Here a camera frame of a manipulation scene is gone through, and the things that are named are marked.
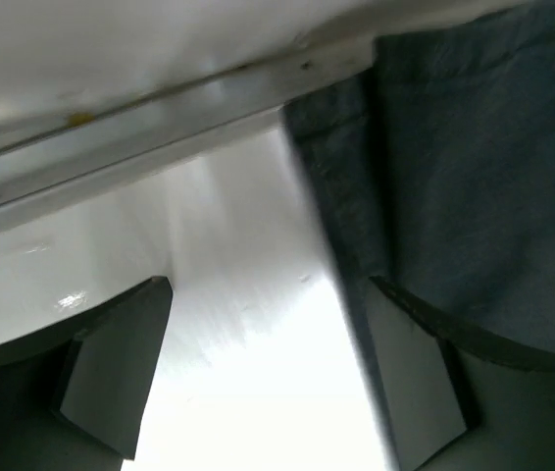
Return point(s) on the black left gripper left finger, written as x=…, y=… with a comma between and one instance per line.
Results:
x=73, y=394

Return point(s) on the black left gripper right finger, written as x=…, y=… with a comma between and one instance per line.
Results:
x=458, y=397

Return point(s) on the black denim trousers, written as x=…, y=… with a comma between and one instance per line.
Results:
x=434, y=170

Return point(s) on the silver front rail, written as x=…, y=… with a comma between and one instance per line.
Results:
x=49, y=170

